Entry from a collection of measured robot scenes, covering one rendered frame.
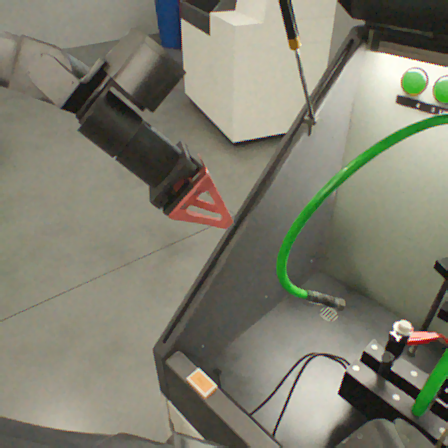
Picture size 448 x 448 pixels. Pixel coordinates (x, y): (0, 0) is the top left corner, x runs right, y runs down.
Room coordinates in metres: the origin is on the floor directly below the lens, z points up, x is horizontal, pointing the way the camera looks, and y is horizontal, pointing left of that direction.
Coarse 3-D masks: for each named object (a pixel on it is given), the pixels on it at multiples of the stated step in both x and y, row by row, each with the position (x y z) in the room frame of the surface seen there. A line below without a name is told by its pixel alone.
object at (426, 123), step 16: (416, 128) 0.46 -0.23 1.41; (384, 144) 0.45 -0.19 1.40; (352, 160) 0.44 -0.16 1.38; (368, 160) 0.44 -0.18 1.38; (336, 176) 0.43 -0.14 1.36; (320, 192) 0.42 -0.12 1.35; (304, 208) 0.42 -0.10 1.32; (304, 224) 0.41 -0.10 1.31; (288, 240) 0.41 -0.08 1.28; (288, 288) 0.41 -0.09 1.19
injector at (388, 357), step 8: (408, 336) 0.39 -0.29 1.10; (392, 344) 0.40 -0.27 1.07; (400, 344) 0.39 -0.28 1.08; (384, 352) 0.40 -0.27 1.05; (392, 352) 0.39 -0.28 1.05; (400, 352) 0.39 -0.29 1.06; (384, 360) 0.38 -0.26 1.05; (392, 360) 0.39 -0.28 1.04; (384, 368) 0.40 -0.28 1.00; (384, 376) 0.40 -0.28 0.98
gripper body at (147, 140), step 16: (144, 128) 0.42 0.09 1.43; (128, 144) 0.40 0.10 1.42; (144, 144) 0.40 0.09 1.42; (160, 144) 0.41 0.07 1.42; (128, 160) 0.40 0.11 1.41; (144, 160) 0.40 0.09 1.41; (160, 160) 0.40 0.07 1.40; (176, 160) 0.41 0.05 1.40; (144, 176) 0.40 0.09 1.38; (160, 176) 0.40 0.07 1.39; (176, 176) 0.38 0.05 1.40; (160, 192) 0.37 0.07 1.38; (160, 208) 0.37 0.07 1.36
